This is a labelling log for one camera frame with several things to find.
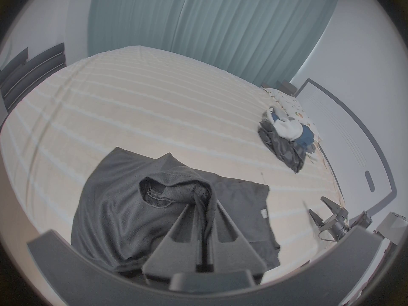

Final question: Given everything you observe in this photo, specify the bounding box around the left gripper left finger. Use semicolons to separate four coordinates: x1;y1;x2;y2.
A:
142;203;203;281

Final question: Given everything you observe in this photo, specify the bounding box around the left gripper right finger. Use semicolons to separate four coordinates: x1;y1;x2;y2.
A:
210;200;267;280

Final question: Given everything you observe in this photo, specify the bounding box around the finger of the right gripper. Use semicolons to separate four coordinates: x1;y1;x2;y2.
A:
309;209;326;229
320;196;341;215

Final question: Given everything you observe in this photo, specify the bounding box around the black T-shirt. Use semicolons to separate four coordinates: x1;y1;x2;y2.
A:
71;147;281;276

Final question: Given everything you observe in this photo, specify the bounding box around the pile of clothes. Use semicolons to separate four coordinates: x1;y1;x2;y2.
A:
263;106;317;163

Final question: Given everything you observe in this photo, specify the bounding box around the bed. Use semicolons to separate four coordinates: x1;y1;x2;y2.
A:
0;45;399;281

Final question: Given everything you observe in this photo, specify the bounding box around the black shiny garment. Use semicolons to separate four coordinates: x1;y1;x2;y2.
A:
258;120;308;174

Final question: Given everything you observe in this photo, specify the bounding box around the white printed pillow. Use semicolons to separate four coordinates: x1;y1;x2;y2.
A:
264;88;323;143

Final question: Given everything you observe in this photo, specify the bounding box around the grey bedside table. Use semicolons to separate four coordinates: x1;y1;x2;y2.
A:
261;80;298;95

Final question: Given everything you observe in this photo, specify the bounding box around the blue-green curtain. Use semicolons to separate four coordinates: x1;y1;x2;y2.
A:
87;0;195;57
172;0;340;87

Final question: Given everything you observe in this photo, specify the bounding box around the black chest of drawers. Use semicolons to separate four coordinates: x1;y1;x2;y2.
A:
0;42;66;114

